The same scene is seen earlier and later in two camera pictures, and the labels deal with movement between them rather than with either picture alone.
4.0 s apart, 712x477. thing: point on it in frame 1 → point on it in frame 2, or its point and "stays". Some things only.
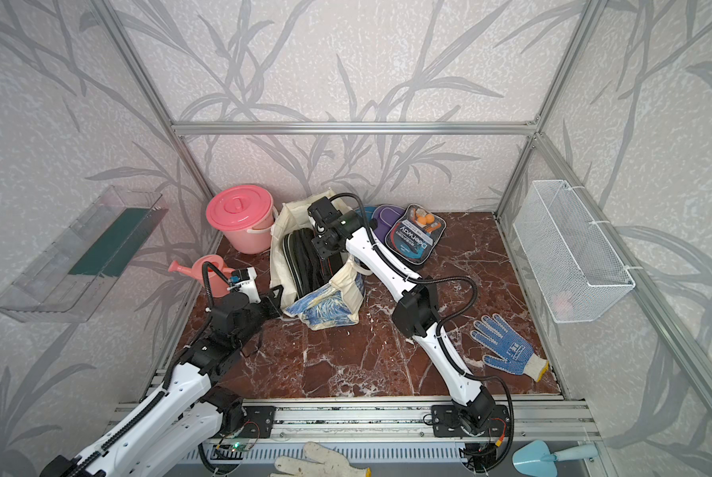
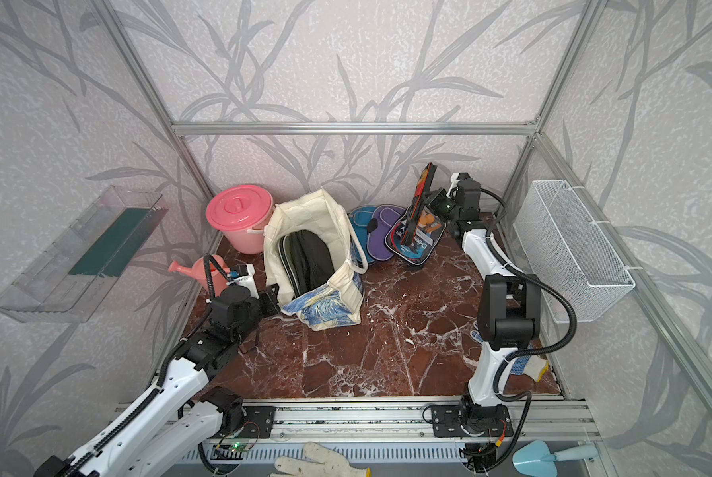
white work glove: x=317 y=461 stays
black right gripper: x=319 y=249 → x=434 y=203
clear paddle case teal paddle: x=415 y=233 stays
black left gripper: x=272 y=305 stays
